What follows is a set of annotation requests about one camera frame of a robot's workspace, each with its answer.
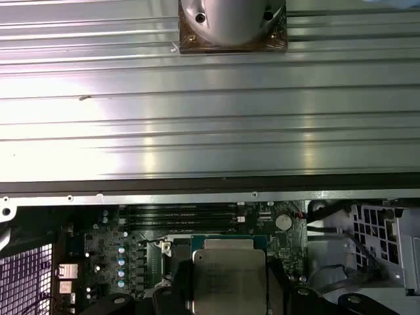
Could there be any silver metal drive cage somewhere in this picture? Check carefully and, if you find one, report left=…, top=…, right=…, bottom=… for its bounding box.
left=349, top=203, right=420, bottom=296

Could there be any silver topped CPU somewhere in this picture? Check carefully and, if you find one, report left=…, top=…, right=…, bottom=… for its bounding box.
left=191, top=234, right=268, bottom=315

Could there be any green motherboard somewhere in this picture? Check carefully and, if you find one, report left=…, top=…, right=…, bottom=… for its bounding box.
left=64, top=201, right=309, bottom=315

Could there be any CPU socket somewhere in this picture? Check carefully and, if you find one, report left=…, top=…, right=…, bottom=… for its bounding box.
left=146, top=234, right=194, bottom=296

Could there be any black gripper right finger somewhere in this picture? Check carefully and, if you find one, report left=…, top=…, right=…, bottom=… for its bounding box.
left=266, top=259, right=381, bottom=315

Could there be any silver coin cell battery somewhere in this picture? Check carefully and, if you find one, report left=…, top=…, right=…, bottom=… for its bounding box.
left=274, top=213, right=293, bottom=231

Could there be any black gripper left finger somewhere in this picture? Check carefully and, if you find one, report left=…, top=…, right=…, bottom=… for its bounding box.
left=78, top=259, right=194, bottom=315

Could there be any RAM slot white clip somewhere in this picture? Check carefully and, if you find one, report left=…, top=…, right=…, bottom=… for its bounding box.
left=126, top=217, right=236, bottom=224
left=126, top=203, right=236, bottom=211

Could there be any RAM slot black clip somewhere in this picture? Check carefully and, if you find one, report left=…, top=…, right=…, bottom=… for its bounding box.
left=126, top=224, right=236, bottom=232
left=126, top=211, right=236, bottom=218

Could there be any black and silver PC case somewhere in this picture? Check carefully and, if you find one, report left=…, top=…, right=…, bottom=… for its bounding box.
left=0, top=178, right=420, bottom=315

